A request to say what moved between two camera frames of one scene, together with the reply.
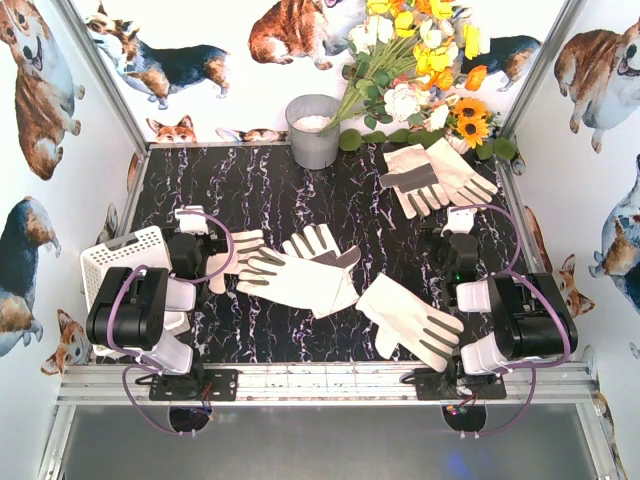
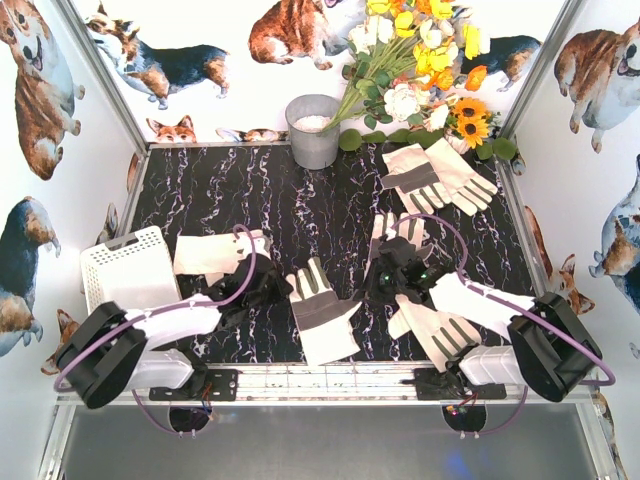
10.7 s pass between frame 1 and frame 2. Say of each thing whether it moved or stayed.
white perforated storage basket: stayed
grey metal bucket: stayed
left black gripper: moved
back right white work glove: stayed
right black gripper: moved
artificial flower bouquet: stayed
